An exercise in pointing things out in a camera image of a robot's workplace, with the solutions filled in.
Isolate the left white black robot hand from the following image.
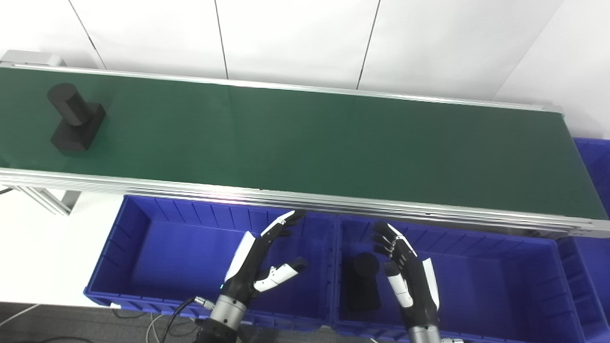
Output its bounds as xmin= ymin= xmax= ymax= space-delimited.
xmin=222 ymin=210 xmax=308 ymax=306

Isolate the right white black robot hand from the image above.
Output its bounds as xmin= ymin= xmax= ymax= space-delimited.
xmin=371 ymin=222 xmax=441 ymax=330

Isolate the green conveyor belt aluminium frame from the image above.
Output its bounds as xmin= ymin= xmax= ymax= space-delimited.
xmin=0 ymin=63 xmax=610 ymax=239

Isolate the blue plastic bin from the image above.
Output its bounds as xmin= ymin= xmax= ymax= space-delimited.
xmin=555 ymin=138 xmax=610 ymax=342
xmin=84 ymin=194 xmax=337 ymax=333
xmin=332 ymin=214 xmax=599 ymax=343

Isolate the aluminium conveyor support leg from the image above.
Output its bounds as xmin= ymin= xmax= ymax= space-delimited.
xmin=0 ymin=185 xmax=82 ymax=216

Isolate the grey conveyor end housing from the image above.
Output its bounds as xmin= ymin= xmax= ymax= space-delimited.
xmin=0 ymin=50 xmax=66 ymax=68

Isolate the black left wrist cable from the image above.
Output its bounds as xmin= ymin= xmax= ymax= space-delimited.
xmin=160 ymin=296 xmax=216 ymax=343

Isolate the white floor cable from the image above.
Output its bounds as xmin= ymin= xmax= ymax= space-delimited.
xmin=145 ymin=313 xmax=163 ymax=343

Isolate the black cylinder block part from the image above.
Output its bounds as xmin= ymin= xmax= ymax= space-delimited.
xmin=47 ymin=82 xmax=106 ymax=153
xmin=344 ymin=252 xmax=382 ymax=313

